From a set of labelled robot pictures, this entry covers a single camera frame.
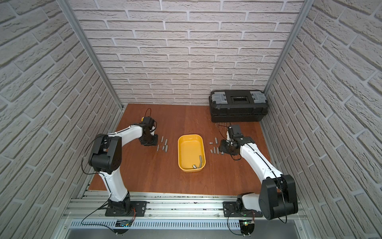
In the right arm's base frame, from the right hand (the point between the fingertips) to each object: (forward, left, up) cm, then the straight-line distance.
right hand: (224, 148), depth 86 cm
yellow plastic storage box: (+2, +20, -7) cm, 21 cm away
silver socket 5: (+4, +5, -8) cm, 10 cm away
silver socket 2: (+11, +37, -7) cm, 39 cm away
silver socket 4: (+7, +36, -7) cm, 38 cm away
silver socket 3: (+7, +42, -7) cm, 43 cm away
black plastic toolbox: (+28, -10, +7) cm, 31 cm away
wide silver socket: (-7, +19, -8) cm, 21 cm away
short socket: (+9, +7, -8) cm, 13 cm away
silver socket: (+14, +40, -8) cm, 43 cm away
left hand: (+12, +44, -7) cm, 46 cm away
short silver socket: (+3, +7, -9) cm, 11 cm away
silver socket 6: (+3, +3, -9) cm, 10 cm away
